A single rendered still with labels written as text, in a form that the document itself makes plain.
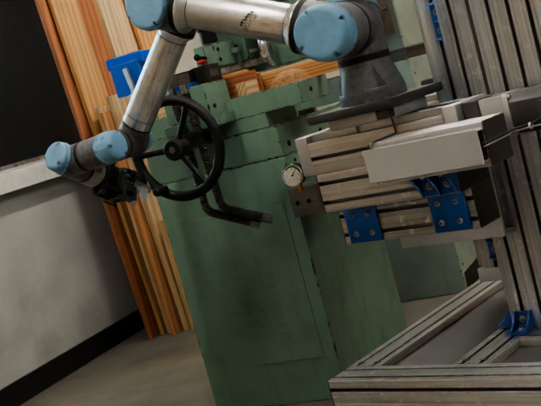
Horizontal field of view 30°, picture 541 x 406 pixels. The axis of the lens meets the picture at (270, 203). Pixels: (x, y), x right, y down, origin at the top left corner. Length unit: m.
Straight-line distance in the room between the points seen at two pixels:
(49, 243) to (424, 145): 2.50
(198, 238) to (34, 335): 1.29
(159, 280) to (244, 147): 1.57
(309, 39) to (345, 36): 0.07
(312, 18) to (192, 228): 1.07
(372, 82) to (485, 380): 0.67
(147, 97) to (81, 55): 1.98
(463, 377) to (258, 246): 0.94
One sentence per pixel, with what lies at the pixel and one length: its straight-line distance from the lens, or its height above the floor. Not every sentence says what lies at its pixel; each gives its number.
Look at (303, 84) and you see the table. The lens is 2.77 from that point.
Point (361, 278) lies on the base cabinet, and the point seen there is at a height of 0.27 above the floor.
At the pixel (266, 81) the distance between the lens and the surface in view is 2.95.
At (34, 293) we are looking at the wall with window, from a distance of 4.12.
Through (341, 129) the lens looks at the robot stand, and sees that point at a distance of 2.25.
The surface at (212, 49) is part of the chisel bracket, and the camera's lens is 2.97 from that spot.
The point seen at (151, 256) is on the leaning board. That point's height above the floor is 0.35.
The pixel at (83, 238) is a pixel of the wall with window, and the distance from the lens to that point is 4.42.
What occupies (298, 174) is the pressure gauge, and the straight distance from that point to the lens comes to 2.71.
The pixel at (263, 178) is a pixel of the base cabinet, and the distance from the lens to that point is 2.83.
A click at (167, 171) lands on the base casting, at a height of 0.75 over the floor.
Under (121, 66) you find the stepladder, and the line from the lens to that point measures 3.83.
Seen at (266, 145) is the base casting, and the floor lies 0.75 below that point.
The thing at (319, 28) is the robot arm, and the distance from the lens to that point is 2.07.
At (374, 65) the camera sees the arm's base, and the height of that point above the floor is 0.89.
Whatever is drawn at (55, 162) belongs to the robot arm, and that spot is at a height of 0.86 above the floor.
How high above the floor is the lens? 0.90
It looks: 6 degrees down
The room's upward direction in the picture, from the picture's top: 15 degrees counter-clockwise
